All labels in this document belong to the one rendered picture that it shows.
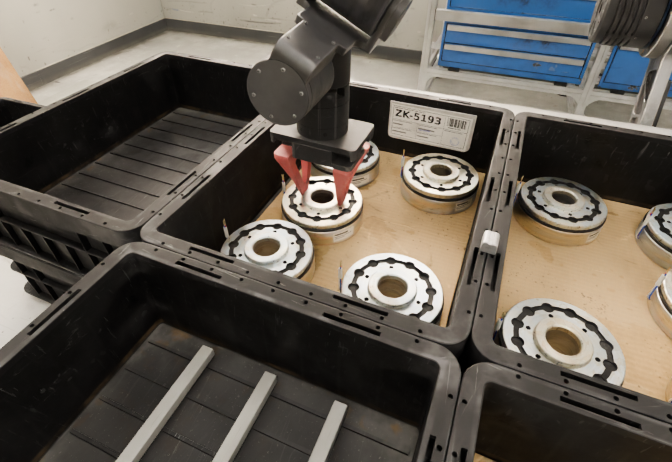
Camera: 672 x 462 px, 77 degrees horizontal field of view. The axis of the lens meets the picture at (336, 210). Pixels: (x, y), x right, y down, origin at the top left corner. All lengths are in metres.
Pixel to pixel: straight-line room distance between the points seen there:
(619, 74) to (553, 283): 2.06
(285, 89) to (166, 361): 0.27
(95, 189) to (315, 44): 0.43
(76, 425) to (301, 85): 0.34
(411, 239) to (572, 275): 0.18
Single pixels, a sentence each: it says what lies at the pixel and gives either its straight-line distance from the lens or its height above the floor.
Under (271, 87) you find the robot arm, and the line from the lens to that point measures 0.36.
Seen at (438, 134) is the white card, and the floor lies 0.88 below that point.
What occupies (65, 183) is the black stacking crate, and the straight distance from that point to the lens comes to 0.73.
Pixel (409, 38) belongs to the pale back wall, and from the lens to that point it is 3.41.
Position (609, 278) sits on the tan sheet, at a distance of 0.57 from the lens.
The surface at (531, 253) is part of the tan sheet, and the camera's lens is 0.56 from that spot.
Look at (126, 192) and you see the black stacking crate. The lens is 0.67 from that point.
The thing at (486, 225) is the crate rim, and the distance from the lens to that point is 0.41.
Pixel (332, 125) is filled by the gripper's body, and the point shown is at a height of 0.98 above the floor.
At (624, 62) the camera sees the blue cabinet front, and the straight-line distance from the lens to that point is 2.51.
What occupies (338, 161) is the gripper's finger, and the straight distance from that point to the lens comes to 0.46.
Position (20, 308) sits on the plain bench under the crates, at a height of 0.70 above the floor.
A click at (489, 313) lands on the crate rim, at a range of 0.34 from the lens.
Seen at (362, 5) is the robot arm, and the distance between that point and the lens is 0.38.
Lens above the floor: 1.19
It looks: 40 degrees down
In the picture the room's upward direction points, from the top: straight up
